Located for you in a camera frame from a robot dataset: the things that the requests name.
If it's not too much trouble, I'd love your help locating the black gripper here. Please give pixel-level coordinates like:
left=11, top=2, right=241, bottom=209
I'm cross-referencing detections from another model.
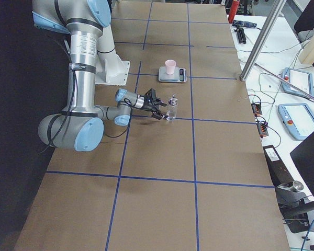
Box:
left=141, top=88, right=166, bottom=120

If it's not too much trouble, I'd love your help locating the clear glass sauce bottle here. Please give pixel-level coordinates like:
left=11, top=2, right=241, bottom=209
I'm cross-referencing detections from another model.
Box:
left=166, top=94, right=178, bottom=121

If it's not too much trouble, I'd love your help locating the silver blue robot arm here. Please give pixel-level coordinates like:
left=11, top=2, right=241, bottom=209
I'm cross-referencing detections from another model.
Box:
left=32, top=1, right=165, bottom=152

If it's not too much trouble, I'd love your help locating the silver digital kitchen scale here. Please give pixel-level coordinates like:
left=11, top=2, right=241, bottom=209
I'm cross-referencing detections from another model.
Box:
left=158, top=66, right=187, bottom=83

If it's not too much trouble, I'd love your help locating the orange black connector board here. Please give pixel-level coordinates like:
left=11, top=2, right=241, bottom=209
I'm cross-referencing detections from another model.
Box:
left=251, top=102, right=262, bottom=117

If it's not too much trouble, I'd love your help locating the black folded tripod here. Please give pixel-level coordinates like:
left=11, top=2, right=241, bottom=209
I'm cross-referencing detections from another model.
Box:
left=235, top=26, right=246, bottom=44

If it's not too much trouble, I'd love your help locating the blue patterned cloth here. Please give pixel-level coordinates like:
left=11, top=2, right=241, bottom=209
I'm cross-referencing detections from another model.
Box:
left=232, top=20, right=257, bottom=28

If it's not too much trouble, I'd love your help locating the red cylinder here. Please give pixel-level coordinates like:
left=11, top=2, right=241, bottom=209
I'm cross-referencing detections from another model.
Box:
left=228, top=0, right=240, bottom=24

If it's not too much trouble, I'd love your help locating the black box white label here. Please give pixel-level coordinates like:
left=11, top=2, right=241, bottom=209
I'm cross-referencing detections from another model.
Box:
left=263, top=145, right=294, bottom=187

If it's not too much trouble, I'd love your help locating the near blue teach pendant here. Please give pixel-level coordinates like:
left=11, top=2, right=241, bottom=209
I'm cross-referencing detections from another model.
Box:
left=278, top=103, right=314, bottom=141

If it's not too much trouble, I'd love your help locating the blue teach pendant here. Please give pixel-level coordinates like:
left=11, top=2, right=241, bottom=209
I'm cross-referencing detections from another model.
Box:
left=278, top=103, right=314, bottom=141
left=282, top=67, right=314, bottom=97

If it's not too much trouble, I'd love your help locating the far blue teach pendant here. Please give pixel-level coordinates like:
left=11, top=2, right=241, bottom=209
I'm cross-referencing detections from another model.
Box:
left=282, top=67, right=314, bottom=97

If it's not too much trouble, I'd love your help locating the black monitor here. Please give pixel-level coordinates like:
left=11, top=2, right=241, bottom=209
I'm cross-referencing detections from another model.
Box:
left=290, top=132, right=314, bottom=196

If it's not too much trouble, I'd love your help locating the metal rod green tip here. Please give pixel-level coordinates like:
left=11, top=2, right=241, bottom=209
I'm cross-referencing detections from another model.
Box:
left=254, top=63, right=314, bottom=101

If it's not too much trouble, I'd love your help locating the black clamp metal knob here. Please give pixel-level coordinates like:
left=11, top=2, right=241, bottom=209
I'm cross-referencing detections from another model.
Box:
left=275, top=181, right=314, bottom=233

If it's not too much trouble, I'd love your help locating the black office chair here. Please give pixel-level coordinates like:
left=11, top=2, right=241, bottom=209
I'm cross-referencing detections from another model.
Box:
left=294, top=0, right=314, bottom=42

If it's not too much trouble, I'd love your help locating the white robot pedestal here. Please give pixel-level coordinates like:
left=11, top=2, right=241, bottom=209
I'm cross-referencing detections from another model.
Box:
left=95, top=26, right=130, bottom=86

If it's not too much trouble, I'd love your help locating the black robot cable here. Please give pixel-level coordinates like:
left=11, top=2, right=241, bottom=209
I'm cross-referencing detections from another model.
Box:
left=36, top=39, right=133, bottom=154

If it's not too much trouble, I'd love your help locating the aluminium frame post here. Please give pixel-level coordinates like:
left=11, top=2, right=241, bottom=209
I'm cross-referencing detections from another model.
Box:
left=240, top=0, right=286, bottom=82

